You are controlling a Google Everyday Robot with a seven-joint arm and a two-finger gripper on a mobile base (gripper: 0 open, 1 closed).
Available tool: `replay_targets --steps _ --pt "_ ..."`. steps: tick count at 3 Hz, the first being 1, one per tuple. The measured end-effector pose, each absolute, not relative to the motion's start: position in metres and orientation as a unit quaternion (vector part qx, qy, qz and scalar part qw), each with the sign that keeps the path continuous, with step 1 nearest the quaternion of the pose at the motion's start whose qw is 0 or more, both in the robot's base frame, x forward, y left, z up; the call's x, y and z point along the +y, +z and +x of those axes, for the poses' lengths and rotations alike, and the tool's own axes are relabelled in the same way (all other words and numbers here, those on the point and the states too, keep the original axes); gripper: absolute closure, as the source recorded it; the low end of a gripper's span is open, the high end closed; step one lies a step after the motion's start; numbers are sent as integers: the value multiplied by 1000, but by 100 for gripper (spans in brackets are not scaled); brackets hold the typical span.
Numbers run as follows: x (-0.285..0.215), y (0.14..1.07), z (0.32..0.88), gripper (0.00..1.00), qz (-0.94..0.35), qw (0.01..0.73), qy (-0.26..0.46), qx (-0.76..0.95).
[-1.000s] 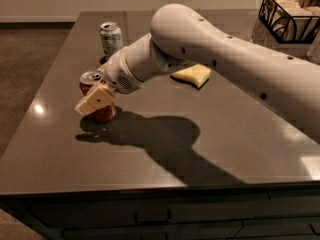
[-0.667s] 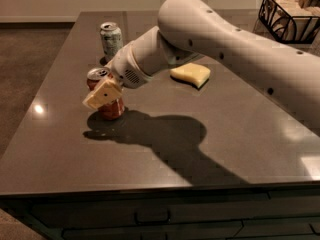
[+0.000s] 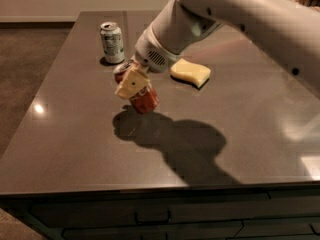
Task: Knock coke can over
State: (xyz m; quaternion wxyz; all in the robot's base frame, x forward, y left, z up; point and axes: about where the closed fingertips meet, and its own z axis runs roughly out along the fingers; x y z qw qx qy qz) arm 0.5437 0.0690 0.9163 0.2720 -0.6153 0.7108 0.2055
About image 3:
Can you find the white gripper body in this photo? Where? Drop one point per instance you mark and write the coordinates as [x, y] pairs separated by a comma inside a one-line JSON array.
[[150, 55]]

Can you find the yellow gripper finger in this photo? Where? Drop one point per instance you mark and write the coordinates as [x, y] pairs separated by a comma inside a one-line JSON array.
[[134, 80]]

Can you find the red coke can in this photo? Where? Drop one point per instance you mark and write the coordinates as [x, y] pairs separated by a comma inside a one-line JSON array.
[[144, 101]]

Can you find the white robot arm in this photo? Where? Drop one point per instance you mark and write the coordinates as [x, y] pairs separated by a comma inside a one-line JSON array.
[[289, 33]]

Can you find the white green soda can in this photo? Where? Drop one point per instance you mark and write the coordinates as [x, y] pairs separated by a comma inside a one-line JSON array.
[[112, 42]]

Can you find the yellow sponge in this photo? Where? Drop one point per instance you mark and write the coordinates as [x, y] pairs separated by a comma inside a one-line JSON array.
[[189, 72]]

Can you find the dark cabinet drawer front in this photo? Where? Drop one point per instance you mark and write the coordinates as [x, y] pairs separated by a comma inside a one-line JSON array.
[[165, 210]]

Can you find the dark cabinet drawer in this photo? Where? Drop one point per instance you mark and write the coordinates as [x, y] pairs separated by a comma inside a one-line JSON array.
[[274, 229], [165, 210]]

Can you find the dark lower cabinet drawer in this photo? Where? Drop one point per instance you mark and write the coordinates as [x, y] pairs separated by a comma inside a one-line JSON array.
[[274, 229]]

